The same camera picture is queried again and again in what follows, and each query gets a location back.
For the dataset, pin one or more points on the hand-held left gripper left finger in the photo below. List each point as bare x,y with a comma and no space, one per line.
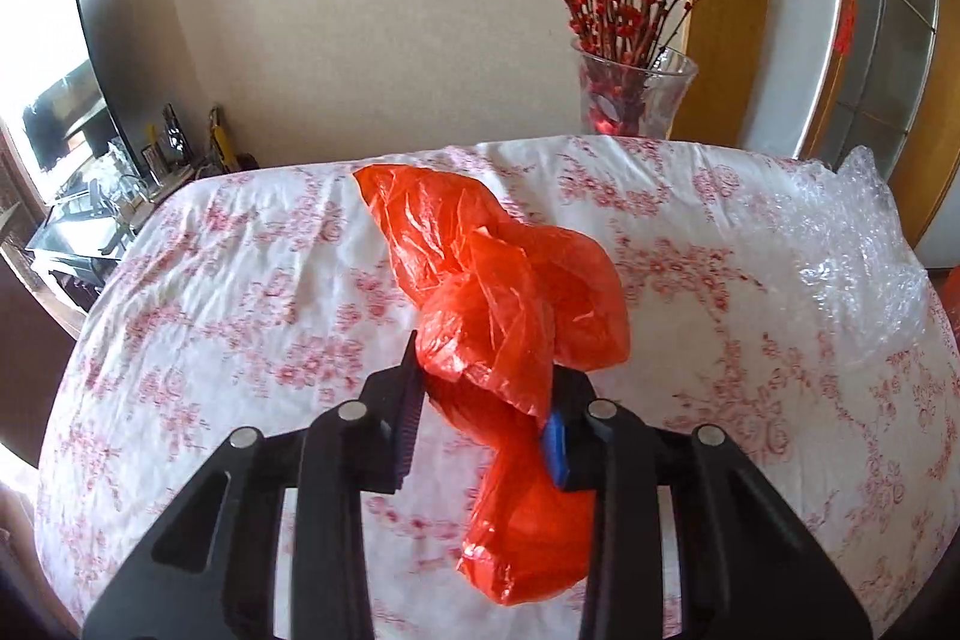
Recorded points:
405,430

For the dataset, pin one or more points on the large red plastic bag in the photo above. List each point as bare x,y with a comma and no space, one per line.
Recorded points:
510,302

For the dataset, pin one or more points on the frosted glass door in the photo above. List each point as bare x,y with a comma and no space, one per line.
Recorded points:
877,25

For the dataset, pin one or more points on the wooden frame panel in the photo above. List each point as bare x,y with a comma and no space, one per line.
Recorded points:
731,33

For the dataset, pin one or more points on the black flat television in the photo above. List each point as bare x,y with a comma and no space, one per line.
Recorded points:
60,115

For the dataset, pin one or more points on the red plastic basket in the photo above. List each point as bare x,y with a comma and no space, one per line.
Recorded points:
954,284

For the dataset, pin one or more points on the glass television stand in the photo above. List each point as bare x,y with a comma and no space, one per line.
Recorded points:
90,235

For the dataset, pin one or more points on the floral white tablecloth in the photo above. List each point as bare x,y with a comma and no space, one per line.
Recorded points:
225,310

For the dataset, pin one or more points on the yellow black tool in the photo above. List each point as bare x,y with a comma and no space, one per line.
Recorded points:
219,139

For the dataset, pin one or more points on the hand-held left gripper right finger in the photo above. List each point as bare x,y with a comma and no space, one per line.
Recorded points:
559,452

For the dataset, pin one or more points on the clear glass vase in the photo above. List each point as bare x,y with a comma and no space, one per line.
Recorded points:
637,100

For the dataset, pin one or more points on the red tasselled knot ornament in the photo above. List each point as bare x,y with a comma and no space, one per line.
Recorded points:
847,21

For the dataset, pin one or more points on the clear bubble wrap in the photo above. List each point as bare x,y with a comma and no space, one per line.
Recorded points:
862,250

